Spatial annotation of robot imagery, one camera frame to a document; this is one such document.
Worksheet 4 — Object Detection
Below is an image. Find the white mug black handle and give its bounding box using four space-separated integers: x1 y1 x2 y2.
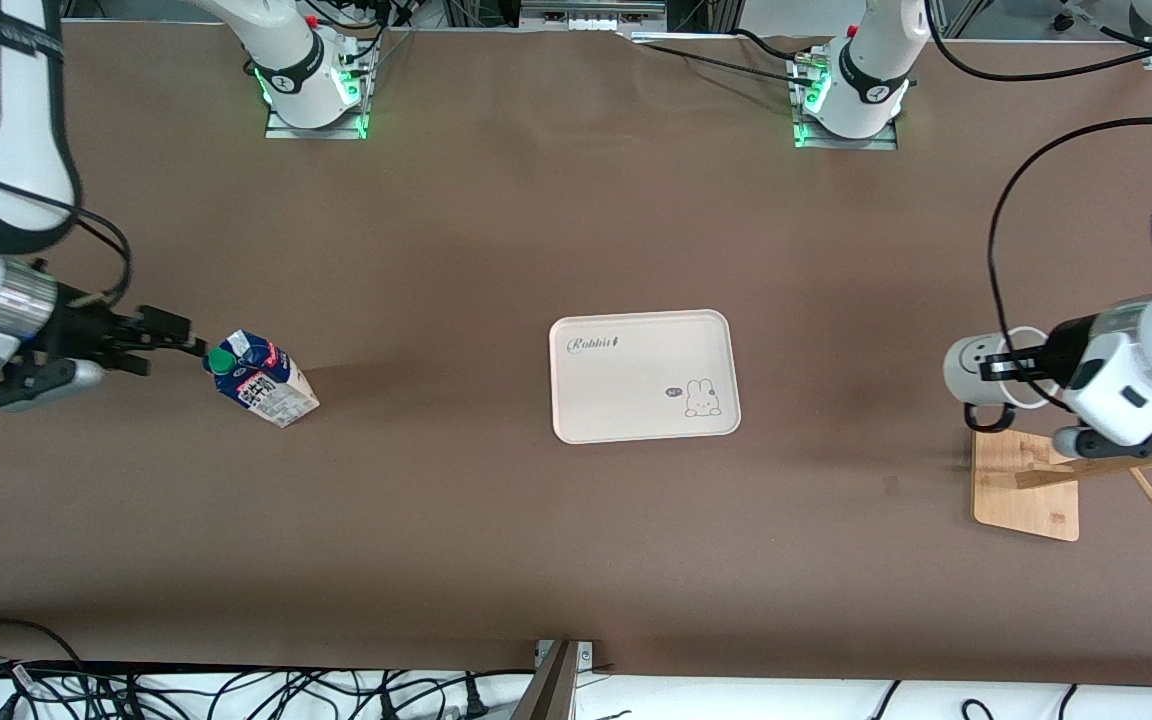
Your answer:
943 327 1059 434

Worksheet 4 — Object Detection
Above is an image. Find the blue white milk carton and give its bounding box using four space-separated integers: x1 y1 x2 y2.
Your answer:
202 330 321 429

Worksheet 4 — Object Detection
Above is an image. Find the wooden mug tree rack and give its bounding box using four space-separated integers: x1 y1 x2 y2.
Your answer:
971 425 1152 543

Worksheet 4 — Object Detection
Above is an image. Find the cream rabbit print tray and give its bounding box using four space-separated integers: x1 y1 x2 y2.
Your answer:
548 309 742 445

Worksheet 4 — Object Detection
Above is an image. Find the grey power strip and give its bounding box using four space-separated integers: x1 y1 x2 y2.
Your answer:
519 0 668 31

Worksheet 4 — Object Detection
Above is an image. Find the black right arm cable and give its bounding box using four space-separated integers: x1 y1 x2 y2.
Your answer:
0 150 134 307

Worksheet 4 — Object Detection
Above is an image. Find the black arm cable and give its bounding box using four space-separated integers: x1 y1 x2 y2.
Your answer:
0 150 134 307
986 117 1152 413

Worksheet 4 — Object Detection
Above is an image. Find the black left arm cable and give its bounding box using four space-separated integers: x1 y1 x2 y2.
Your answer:
986 117 1152 413

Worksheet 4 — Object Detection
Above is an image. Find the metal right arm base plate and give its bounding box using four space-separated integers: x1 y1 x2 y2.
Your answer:
264 38 371 141

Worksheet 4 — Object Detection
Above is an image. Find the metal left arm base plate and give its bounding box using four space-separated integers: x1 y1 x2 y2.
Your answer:
789 55 900 151

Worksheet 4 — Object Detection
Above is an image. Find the thick black background cable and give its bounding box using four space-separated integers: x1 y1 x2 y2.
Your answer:
921 0 1152 84

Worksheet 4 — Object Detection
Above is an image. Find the black tabletop cable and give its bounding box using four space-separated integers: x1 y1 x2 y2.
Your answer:
731 27 817 63
631 38 822 89

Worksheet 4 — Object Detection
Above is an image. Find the metal table edge bracket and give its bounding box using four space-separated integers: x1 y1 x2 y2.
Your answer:
511 638 597 720

